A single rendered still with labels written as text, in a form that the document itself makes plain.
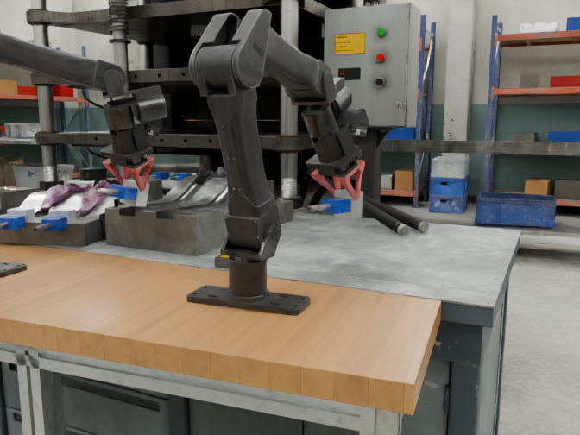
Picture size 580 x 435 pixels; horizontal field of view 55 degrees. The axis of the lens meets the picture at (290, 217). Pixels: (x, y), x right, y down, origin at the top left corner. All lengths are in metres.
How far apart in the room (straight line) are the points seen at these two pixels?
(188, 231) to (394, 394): 0.69
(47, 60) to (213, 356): 0.73
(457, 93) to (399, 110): 5.62
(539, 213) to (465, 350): 3.84
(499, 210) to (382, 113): 3.01
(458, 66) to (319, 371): 6.97
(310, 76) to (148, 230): 0.55
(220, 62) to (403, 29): 1.19
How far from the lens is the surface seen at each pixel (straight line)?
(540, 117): 7.72
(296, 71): 0.97
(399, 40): 1.94
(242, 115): 0.84
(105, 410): 1.57
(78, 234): 1.41
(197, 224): 1.24
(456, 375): 1.08
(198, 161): 2.19
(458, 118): 7.52
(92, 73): 1.24
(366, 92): 1.96
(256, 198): 0.87
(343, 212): 1.13
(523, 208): 4.84
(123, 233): 1.37
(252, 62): 0.83
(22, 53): 1.24
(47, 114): 2.64
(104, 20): 2.54
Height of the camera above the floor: 1.10
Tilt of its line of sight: 10 degrees down
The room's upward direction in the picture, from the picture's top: straight up
